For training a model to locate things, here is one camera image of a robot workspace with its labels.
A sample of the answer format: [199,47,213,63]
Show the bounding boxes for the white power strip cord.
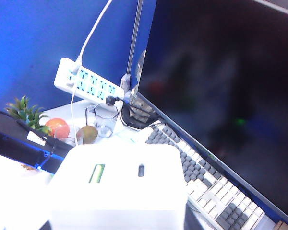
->
[73,0,113,72]

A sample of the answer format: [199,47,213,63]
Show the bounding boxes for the orange fruit in glass bowl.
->
[45,117,71,141]

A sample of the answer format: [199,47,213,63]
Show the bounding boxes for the clear plastic measuring cup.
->
[85,103,120,138]

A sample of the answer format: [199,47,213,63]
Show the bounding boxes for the black AOC computer monitor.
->
[135,0,288,226]

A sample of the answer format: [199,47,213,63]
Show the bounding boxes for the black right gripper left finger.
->
[38,220,52,230]

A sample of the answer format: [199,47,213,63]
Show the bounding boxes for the brown kiwi fruit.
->
[80,125,98,145]

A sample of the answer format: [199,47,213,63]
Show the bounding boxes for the black power cable with plug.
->
[105,95,125,106]

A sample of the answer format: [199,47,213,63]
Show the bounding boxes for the artificial pineapple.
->
[5,95,52,171]

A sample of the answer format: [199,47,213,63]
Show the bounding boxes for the white charging base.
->
[47,141,189,230]

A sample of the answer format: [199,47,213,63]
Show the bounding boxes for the white and grey keyboard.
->
[145,122,266,230]

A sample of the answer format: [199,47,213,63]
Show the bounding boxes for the white power strip blue sockets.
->
[54,57,125,103]

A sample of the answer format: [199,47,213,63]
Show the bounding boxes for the brown cardboard sheet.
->
[275,219,288,230]

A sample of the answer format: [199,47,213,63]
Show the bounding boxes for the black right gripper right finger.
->
[183,203,207,230]

